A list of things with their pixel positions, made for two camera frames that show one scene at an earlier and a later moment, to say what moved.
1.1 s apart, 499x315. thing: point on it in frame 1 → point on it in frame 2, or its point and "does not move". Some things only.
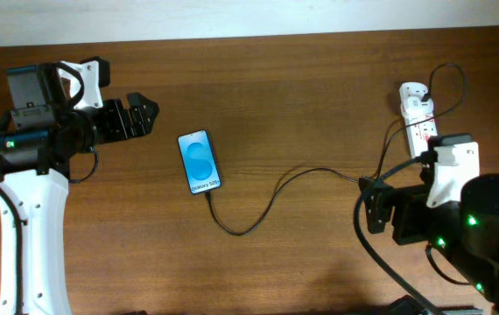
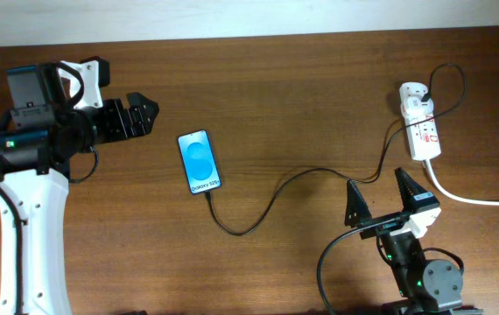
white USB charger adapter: [415, 106] does not move
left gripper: [143, 123] does not move
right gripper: [405, 214] → [357, 213]
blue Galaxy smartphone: [199, 161] does not move
